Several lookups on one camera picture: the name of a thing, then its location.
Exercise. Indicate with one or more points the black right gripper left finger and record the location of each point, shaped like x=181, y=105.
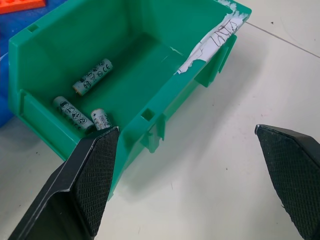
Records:
x=75, y=185

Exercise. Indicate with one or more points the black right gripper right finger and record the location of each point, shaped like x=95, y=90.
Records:
x=292, y=170

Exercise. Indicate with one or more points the green plastic storage bin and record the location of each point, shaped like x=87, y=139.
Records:
x=130, y=70

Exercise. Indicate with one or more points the pale green AA battery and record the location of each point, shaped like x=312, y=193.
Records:
x=101, y=119
x=73, y=114
x=93, y=77

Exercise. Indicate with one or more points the white handwritten paper label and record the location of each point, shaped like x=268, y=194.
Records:
x=212, y=45

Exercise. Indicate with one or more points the blue plastic tray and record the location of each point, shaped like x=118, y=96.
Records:
x=6, y=50

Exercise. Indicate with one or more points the orange plastic object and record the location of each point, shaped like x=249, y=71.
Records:
x=20, y=5

